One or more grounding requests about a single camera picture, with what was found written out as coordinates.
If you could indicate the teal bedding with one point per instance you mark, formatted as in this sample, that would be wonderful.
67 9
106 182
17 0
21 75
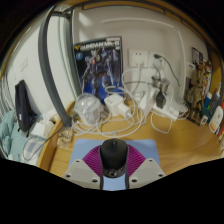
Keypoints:
10 133

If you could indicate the metal cup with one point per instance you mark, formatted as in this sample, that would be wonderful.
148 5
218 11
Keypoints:
160 83

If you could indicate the white pump bottle red cap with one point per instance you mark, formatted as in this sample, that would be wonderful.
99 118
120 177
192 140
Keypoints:
216 120

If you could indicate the small white cube clock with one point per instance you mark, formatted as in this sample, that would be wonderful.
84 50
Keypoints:
204 120

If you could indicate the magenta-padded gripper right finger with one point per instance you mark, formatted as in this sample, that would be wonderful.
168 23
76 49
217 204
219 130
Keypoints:
146 172

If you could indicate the white power strip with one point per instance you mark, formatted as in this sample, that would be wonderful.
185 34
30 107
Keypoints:
166 113

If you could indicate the small clear plastic bag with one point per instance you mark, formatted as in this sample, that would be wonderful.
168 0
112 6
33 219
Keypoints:
65 137

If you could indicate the black charger block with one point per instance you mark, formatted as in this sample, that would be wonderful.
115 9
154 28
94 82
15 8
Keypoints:
160 99

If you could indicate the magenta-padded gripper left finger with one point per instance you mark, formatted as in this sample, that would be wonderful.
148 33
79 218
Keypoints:
80 173

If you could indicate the white wall socket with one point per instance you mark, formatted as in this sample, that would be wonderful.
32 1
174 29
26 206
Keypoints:
138 58

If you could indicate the clear round container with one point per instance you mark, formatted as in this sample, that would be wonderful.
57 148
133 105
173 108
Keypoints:
87 108

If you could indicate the blue robot model kit box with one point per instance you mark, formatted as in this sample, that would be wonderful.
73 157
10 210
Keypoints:
96 63

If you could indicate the white wall box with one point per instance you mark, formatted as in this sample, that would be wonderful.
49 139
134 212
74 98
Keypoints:
190 69

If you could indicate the grey metal frame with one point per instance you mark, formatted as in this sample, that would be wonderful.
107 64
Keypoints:
50 73

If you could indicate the white charger block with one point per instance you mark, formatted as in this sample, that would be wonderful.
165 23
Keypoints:
113 104
146 100

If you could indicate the light blue mouse pad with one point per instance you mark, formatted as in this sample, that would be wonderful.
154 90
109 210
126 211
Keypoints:
83 146

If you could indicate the black computer mouse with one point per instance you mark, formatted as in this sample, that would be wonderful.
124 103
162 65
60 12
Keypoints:
114 155

